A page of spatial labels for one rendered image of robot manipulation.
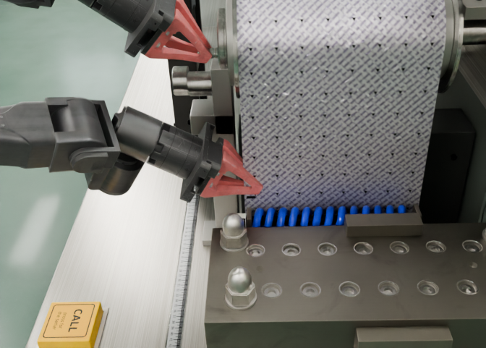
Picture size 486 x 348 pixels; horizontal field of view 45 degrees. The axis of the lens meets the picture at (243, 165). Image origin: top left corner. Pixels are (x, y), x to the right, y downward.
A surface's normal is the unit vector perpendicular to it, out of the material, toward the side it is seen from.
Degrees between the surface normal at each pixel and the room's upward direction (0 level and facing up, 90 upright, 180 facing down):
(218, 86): 90
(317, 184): 90
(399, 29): 65
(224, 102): 90
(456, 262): 0
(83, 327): 0
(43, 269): 0
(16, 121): 30
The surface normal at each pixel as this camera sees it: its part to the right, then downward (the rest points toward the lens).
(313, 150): -0.01, 0.56
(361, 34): -0.03, 0.23
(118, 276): -0.04, -0.83
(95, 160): 0.36, 0.80
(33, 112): 0.38, -0.58
